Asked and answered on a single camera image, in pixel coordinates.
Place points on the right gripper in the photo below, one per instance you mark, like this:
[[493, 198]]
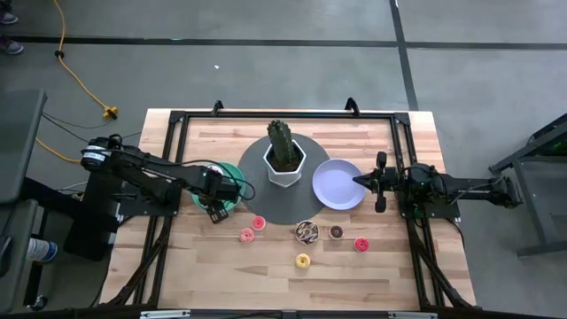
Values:
[[387, 181]]

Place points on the black metal stand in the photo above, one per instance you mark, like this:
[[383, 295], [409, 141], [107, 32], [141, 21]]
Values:
[[533, 199]]

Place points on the lavender plate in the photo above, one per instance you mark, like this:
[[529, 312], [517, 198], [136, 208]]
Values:
[[332, 184]]

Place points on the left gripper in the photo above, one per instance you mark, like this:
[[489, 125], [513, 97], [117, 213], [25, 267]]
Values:
[[215, 188]]

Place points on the green plate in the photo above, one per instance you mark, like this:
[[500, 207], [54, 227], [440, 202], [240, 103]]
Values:
[[235, 170]]

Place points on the green cactus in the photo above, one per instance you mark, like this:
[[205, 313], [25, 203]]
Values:
[[281, 142]]

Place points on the small plain pink donut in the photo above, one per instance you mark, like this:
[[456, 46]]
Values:
[[258, 223]]

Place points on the silver bracket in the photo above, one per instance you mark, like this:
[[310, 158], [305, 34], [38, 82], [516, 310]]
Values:
[[165, 314], [412, 315]]

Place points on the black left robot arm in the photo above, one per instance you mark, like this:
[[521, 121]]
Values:
[[146, 170]]

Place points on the large chocolate sprinkled donut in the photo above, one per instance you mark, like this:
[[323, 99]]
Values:
[[307, 232]]

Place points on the person's shoe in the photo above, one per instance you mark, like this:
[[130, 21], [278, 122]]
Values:
[[8, 18], [11, 45]]

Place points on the black equipment box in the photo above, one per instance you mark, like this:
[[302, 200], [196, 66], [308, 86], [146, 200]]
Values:
[[88, 230]]

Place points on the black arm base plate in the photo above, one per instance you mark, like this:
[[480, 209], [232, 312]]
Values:
[[133, 209], [438, 211]]

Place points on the small chocolate frosted donut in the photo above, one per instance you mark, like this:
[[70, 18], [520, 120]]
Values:
[[336, 231]]

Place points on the small red frosted donut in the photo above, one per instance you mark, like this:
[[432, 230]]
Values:
[[361, 244]]

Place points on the round grey woven mat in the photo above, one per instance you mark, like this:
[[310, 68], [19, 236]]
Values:
[[266, 208]]

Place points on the white faceted plant pot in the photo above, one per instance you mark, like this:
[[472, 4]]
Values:
[[283, 179]]

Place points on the large pink striped donut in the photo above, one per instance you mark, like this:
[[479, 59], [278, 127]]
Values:
[[216, 168]]

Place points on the grey table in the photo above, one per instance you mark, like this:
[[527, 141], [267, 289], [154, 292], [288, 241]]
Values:
[[17, 142], [13, 266]]

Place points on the small pink sprinkled donut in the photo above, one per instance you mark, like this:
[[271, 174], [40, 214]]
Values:
[[246, 235]]

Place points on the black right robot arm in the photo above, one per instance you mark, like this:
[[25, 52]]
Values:
[[469, 188]]

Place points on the small yellow frosted donut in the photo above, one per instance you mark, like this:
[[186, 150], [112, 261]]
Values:
[[302, 261]]

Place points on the white bottle blue label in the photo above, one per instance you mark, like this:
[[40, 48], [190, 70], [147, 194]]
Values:
[[42, 249]]

